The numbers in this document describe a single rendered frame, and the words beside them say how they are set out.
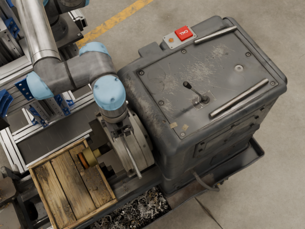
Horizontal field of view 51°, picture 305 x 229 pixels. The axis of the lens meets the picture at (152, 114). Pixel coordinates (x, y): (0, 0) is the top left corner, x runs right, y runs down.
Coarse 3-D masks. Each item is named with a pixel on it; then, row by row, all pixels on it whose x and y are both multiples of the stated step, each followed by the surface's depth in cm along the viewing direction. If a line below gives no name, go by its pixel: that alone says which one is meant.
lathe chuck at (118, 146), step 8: (96, 112) 133; (104, 128) 124; (128, 136) 124; (112, 144) 122; (120, 144) 123; (128, 144) 123; (136, 144) 124; (120, 152) 123; (136, 152) 125; (120, 160) 125; (128, 160) 125; (136, 160) 127; (144, 160) 129; (128, 168) 127; (144, 168) 134; (128, 176) 132
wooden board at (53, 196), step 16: (80, 144) 159; (48, 160) 156; (64, 160) 156; (32, 176) 151; (48, 176) 153; (64, 176) 153; (80, 176) 152; (96, 176) 152; (48, 192) 150; (80, 192) 149; (96, 192) 149; (112, 192) 147; (48, 208) 145; (64, 208) 146; (80, 208) 146; (96, 208) 147; (64, 224) 143
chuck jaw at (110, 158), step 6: (102, 156) 133; (108, 156) 133; (114, 156) 132; (102, 162) 132; (108, 162) 131; (114, 162) 131; (120, 162) 131; (108, 168) 132; (114, 168) 130; (120, 168) 129; (120, 174) 131
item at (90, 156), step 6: (84, 150) 133; (90, 150) 132; (96, 150) 134; (78, 156) 133; (84, 156) 132; (90, 156) 132; (96, 156) 133; (84, 162) 132; (90, 162) 132; (96, 162) 133; (84, 168) 133
